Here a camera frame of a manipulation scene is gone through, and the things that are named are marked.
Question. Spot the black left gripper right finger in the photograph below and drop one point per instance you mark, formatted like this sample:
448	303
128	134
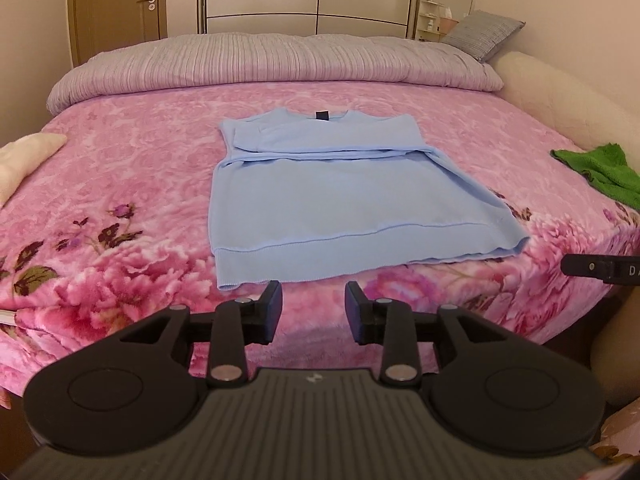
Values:
393	324

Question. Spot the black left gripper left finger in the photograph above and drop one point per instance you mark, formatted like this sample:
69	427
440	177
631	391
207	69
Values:
227	330

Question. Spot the light blue sweatshirt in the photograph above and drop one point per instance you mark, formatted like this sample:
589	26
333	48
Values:
302	198

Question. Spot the green cloth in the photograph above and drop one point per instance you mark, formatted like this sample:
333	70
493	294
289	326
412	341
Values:
606	169

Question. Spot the pink floral bed blanket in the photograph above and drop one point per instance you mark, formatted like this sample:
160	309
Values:
112	228

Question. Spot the grey striped rolled duvet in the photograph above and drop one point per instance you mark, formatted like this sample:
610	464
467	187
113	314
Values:
190	61

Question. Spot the grey striped pillow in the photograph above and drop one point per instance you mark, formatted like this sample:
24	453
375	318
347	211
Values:
482	35

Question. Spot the cream folded garment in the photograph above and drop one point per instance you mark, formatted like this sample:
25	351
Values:
20	158

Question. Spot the white vanity shelf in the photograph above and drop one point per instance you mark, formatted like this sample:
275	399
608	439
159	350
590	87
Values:
434	21

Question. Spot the brown wooden door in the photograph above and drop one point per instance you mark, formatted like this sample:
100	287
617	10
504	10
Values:
97	26

